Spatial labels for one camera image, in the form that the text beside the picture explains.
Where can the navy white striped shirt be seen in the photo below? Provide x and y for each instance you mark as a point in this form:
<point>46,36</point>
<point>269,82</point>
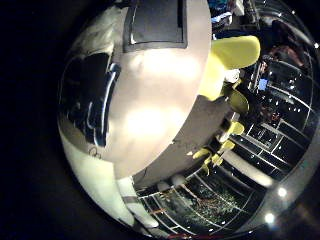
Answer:
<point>95,100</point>

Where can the person in dark clothes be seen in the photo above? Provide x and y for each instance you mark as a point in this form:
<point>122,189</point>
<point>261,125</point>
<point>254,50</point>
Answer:
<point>283,45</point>

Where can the small blue lit screen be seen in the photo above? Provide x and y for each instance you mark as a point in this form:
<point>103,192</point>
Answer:
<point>263,84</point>

